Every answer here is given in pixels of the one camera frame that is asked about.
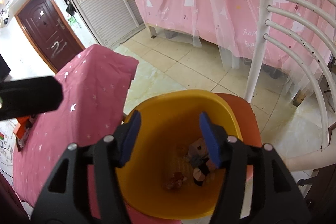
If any small orange carton box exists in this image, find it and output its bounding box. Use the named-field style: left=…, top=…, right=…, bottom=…
left=13, top=116, right=34, bottom=139

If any pink and black sock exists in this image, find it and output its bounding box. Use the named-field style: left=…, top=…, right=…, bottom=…
left=187, top=138, right=217, bottom=186

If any yellow trash bin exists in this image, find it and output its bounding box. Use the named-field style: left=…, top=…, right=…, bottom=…
left=115, top=89, right=244, bottom=220

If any pink star tablecloth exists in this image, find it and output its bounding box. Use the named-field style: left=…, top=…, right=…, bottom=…
left=13, top=44, right=139, bottom=206

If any dark brown door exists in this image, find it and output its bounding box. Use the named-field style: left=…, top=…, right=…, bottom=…
left=15, top=0, right=85, bottom=73

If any white metal chair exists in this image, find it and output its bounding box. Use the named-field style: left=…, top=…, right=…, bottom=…
left=244, top=0, right=335, bottom=171

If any pink tree-print bed curtain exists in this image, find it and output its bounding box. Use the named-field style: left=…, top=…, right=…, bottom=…
left=126, top=0, right=336, bottom=88

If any wall-mounted black television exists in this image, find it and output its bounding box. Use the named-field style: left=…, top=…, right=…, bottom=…
left=0, top=55, right=11, bottom=82

